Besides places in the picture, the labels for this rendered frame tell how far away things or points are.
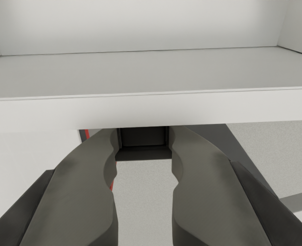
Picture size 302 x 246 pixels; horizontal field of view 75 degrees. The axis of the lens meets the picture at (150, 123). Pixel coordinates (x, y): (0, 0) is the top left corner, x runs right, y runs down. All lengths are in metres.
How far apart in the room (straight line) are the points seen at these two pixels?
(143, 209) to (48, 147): 1.44
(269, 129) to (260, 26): 1.26
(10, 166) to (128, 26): 0.30
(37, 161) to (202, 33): 0.30
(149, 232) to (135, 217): 0.24
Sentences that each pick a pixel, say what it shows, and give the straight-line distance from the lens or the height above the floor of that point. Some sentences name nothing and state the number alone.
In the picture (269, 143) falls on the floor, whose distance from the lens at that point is 1.51.
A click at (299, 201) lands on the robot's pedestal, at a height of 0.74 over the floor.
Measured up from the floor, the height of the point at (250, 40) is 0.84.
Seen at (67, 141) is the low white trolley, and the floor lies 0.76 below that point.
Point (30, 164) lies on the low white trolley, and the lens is 0.38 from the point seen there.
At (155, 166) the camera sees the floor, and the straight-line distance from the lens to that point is 1.38.
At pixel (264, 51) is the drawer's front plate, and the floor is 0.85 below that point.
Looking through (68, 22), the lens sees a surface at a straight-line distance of 0.18.
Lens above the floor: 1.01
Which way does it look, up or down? 59 degrees down
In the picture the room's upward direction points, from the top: 176 degrees clockwise
